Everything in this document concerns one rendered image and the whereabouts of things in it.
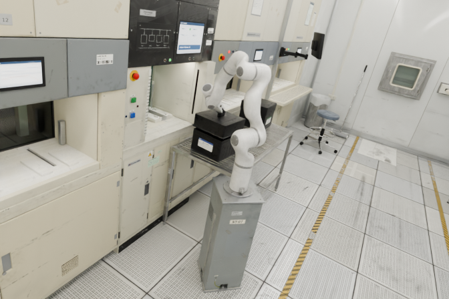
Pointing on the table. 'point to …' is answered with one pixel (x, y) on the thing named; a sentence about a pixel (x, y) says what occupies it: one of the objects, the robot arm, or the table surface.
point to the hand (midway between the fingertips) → (220, 113)
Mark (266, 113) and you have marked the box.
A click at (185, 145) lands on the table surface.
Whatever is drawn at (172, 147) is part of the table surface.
